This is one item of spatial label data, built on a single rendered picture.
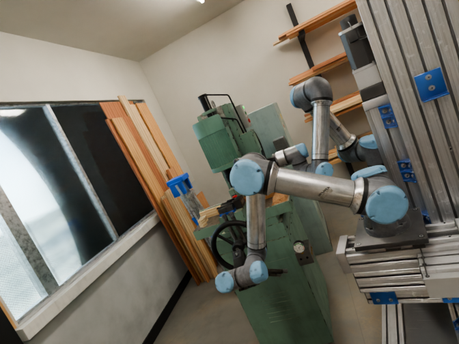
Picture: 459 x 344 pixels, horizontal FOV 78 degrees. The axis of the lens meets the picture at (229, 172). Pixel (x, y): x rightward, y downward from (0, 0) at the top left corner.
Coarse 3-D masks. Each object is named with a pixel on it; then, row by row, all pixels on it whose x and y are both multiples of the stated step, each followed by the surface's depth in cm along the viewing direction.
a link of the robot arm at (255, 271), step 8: (256, 256) 112; (248, 264) 107; (256, 264) 105; (264, 264) 108; (240, 272) 106; (248, 272) 104; (256, 272) 103; (264, 272) 104; (240, 280) 105; (248, 280) 104; (256, 280) 103; (264, 280) 104
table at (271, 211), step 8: (272, 200) 162; (288, 200) 150; (272, 208) 153; (280, 208) 152; (288, 208) 151; (216, 216) 178; (272, 216) 154; (208, 224) 170; (216, 224) 164; (200, 232) 167; (208, 232) 166; (224, 232) 154
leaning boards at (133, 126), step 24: (120, 96) 309; (120, 120) 288; (144, 120) 334; (120, 144) 277; (144, 144) 315; (144, 168) 291; (168, 168) 342; (168, 192) 288; (168, 216) 293; (192, 240) 293; (192, 264) 298; (216, 264) 322
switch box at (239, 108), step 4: (240, 104) 188; (232, 108) 188; (236, 108) 187; (240, 108) 186; (240, 112) 187; (244, 112) 189; (236, 116) 188; (240, 116) 188; (244, 116) 187; (244, 120) 188; (240, 124) 189; (244, 124) 189; (248, 124) 188
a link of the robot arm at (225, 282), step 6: (222, 276) 106; (228, 276) 105; (216, 282) 107; (222, 282) 106; (228, 282) 105; (234, 282) 106; (222, 288) 105; (228, 288) 104; (234, 288) 107; (240, 288) 107
